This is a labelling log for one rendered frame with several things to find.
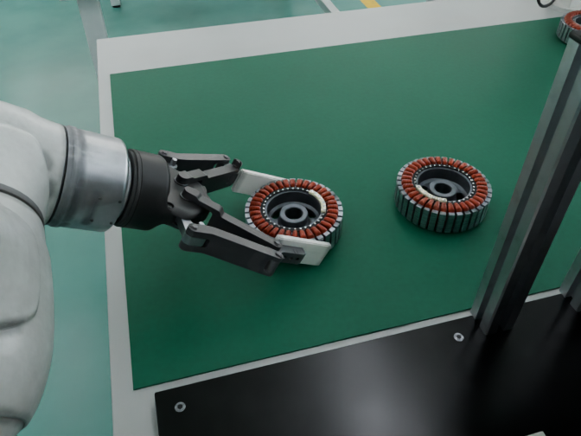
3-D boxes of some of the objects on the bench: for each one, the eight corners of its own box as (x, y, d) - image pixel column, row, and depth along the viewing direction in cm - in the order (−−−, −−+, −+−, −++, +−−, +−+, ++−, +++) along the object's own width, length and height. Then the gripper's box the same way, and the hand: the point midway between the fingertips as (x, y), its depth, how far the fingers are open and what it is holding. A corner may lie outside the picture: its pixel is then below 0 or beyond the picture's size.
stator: (264, 276, 59) (264, 252, 57) (233, 211, 67) (232, 188, 64) (357, 248, 62) (360, 225, 60) (317, 189, 70) (318, 166, 67)
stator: (424, 165, 74) (429, 143, 71) (501, 202, 68) (509, 179, 66) (375, 206, 68) (379, 182, 65) (456, 250, 62) (462, 226, 59)
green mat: (133, 390, 49) (133, 389, 49) (110, 74, 93) (109, 73, 92) (902, 205, 68) (903, 204, 68) (584, 14, 111) (584, 13, 111)
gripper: (89, 150, 61) (256, 186, 74) (124, 305, 45) (329, 317, 58) (111, 92, 58) (281, 140, 70) (156, 238, 42) (367, 266, 54)
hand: (290, 218), depth 63 cm, fingers closed on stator, 11 cm apart
